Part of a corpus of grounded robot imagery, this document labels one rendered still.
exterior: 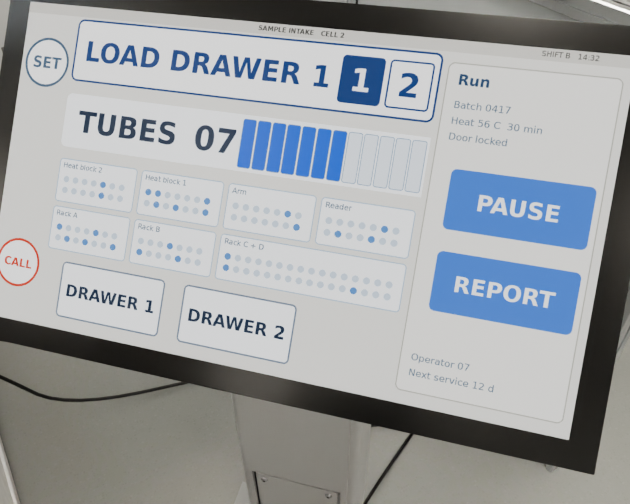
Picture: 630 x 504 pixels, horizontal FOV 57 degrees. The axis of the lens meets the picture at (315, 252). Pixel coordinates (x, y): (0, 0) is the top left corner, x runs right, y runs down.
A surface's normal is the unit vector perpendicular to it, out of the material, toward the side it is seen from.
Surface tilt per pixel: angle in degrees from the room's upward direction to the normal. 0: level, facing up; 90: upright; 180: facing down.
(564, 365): 50
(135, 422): 0
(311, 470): 90
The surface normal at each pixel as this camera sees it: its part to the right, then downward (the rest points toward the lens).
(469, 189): -0.20, 0.00
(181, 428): 0.00, -0.76
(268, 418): -0.26, 0.63
